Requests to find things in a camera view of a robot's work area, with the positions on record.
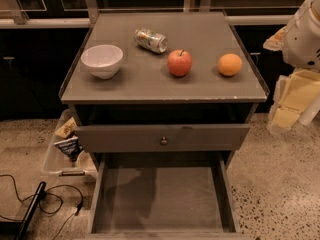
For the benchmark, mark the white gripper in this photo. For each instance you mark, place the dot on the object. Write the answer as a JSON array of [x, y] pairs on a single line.
[[302, 42]]

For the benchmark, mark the red apple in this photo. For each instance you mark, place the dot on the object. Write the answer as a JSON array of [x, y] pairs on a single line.
[[179, 63]]

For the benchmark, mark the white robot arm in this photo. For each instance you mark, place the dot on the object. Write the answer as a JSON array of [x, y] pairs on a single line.
[[297, 97]]

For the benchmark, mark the grey wooden drawer cabinet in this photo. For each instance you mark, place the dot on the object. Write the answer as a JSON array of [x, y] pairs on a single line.
[[144, 92]]

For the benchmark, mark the brass drawer knob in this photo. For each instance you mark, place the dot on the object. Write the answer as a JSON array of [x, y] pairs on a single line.
[[163, 141]]

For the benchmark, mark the open grey middle drawer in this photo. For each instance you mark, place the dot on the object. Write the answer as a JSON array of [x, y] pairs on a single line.
[[184, 196]]

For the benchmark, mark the grey top drawer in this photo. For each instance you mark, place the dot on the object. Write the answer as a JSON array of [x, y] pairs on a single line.
[[146, 138]]

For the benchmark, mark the orange fruit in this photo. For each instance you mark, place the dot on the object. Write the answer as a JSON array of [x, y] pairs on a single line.
[[229, 64]]

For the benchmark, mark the crushed soda can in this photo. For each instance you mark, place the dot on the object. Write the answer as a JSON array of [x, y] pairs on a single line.
[[150, 40]]

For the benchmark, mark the white ceramic bowl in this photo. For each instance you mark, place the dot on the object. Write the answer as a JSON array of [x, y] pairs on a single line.
[[102, 61]]

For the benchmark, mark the yellow snack packet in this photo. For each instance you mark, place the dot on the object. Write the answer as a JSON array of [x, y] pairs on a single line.
[[66, 129]]

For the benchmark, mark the dark snack bag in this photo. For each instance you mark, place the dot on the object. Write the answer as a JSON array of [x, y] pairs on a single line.
[[70, 147]]

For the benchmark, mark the clear plastic storage bin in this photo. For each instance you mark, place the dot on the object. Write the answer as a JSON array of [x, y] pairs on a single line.
[[58, 164]]

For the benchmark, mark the black stand leg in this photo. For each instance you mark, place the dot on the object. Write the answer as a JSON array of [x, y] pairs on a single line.
[[36, 197]]

